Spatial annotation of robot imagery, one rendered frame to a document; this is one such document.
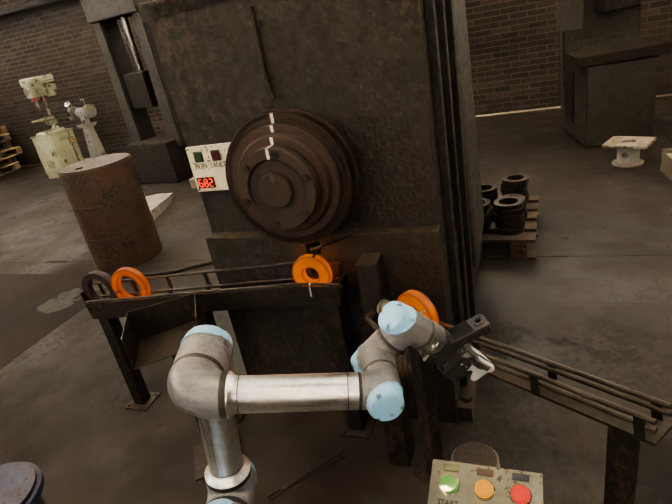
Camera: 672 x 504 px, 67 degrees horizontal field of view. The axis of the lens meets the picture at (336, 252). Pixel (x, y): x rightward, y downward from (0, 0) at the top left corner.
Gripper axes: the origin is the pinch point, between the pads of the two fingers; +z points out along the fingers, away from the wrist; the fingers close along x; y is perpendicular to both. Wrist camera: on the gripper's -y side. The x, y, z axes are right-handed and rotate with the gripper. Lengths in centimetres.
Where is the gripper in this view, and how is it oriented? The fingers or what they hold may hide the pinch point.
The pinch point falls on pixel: (492, 365)
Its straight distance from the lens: 136.2
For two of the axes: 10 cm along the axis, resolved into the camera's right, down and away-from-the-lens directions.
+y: -6.3, 7.4, 2.4
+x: 2.5, 4.8, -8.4
